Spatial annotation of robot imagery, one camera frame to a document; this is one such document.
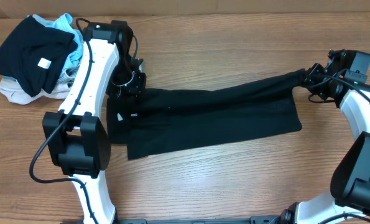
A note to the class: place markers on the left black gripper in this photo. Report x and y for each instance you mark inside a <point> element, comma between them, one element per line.
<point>126,88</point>

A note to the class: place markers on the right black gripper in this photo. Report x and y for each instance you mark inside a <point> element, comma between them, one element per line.
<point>311,76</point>

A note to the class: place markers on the black polo shirt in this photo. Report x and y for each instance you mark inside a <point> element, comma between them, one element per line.
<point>160,121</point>

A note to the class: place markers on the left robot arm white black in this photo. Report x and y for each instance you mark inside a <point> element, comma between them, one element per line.
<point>74,135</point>

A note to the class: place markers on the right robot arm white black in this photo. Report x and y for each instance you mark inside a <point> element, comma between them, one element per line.
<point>349,194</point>

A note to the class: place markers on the light denim jeans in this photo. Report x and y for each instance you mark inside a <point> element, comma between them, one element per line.
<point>68,76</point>

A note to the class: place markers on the light blue garment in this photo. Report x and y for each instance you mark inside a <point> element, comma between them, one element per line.
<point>64,24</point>

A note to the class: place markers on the folded black garment on pile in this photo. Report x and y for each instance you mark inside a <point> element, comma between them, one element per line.
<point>34,55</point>

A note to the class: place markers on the beige folded garment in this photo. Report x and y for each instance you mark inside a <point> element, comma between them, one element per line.
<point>15,94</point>

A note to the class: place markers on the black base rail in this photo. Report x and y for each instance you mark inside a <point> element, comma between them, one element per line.
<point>253,220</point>

